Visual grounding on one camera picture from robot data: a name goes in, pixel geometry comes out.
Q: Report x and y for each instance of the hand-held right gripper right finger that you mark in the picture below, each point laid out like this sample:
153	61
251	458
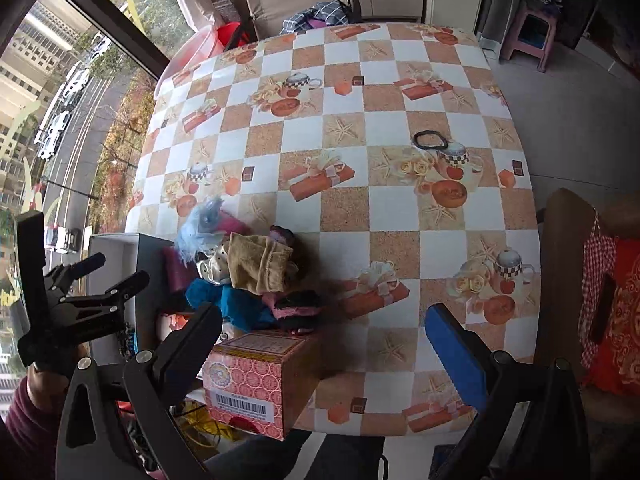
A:
452	355

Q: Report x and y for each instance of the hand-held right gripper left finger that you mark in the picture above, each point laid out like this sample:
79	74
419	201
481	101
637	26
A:
192	340

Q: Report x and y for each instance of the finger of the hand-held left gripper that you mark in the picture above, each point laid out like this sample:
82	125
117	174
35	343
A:
75	269
107	297

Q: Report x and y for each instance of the tan sock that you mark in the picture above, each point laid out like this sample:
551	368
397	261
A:
255	262

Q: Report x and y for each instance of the pink knitted sock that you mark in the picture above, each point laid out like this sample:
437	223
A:
297	307

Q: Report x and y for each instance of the person's left forearm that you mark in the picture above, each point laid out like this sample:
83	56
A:
25	425

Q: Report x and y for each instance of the white and black storage box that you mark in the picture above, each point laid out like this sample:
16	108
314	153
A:
145	265

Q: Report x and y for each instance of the purple cloth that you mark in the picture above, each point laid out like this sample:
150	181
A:
177	270

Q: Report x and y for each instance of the white dotted cloth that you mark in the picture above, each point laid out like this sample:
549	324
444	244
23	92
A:
215	265

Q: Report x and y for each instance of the pink patterned cardboard box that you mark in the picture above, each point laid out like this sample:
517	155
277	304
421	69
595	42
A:
260	380

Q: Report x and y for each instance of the light blue fluffy cloth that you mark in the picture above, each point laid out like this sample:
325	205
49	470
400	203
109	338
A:
200	225

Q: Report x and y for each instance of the magenta cloth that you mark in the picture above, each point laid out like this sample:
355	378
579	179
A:
235	222

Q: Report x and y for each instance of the dark maroon cloth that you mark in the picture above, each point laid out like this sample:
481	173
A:
285	240

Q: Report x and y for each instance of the brown wooden chair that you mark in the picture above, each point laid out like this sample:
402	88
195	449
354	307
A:
560	270

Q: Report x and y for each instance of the person's dark trousers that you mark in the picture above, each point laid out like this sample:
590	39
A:
300	455

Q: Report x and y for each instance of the red checkered cloth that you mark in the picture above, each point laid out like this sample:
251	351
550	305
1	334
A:
595	265

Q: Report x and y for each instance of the red patterned cushion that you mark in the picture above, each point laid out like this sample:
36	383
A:
622	320

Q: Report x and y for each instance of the checkered printed tablecloth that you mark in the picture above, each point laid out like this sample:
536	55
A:
350	125

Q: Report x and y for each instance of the red plastic basin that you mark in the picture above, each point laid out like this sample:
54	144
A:
195	47

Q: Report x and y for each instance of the pink plastic stool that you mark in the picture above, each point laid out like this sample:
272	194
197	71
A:
530	25

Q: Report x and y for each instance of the plaid clothes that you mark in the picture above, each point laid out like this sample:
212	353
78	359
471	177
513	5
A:
320	16

